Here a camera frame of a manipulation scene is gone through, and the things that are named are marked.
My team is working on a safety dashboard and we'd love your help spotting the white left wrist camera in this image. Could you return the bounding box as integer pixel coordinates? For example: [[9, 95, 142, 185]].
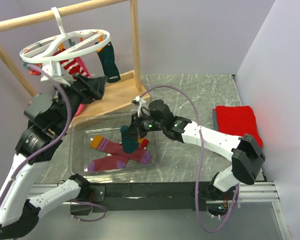
[[27, 60, 67, 84]]

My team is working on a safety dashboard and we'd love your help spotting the dark teal sock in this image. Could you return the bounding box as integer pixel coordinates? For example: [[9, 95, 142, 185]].
[[120, 125, 139, 154], [97, 41, 121, 83]]

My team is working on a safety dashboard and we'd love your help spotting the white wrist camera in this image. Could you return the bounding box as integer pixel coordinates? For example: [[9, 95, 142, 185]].
[[27, 60, 67, 84], [131, 96, 147, 117]]

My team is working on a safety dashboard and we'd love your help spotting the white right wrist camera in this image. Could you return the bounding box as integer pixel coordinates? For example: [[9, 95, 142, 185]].
[[131, 96, 147, 117]]

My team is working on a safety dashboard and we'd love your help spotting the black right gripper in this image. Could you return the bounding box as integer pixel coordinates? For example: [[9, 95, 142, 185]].
[[124, 111, 165, 140]]

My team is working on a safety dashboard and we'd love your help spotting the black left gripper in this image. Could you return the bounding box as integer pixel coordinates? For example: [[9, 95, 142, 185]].
[[52, 72, 108, 133]]

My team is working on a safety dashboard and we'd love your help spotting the clear plastic bin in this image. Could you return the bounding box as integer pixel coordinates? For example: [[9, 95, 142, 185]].
[[68, 112, 161, 176]]

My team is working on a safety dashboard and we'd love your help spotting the wooden drying rack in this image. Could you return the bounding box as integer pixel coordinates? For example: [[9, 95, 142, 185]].
[[0, 0, 146, 117]]

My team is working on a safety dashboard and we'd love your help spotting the white round sock hanger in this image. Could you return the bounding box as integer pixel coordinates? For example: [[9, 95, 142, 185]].
[[19, 7, 111, 64]]

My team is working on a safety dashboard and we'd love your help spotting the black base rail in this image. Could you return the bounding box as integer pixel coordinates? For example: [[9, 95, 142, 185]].
[[69, 181, 237, 216]]

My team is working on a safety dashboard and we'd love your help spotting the purple sock with orange cuff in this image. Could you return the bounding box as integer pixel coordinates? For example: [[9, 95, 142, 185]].
[[90, 135, 151, 164]]

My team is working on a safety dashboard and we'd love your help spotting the aluminium frame rail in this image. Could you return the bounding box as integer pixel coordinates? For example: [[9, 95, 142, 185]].
[[28, 182, 281, 203]]

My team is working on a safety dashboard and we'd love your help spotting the folded red cloth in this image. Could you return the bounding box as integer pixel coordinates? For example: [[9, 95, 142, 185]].
[[212, 105, 263, 148]]

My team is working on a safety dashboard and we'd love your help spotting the pink sock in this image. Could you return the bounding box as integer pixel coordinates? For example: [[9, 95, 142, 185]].
[[74, 57, 91, 117]]

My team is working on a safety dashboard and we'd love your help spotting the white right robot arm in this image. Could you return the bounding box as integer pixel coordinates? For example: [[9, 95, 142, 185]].
[[124, 96, 266, 201]]

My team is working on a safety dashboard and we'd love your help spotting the red white striped sock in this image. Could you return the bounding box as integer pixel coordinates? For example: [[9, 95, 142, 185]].
[[59, 57, 91, 77], [118, 137, 149, 151]]

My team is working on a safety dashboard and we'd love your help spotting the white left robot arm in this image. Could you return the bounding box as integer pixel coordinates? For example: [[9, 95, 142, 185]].
[[0, 74, 107, 240]]

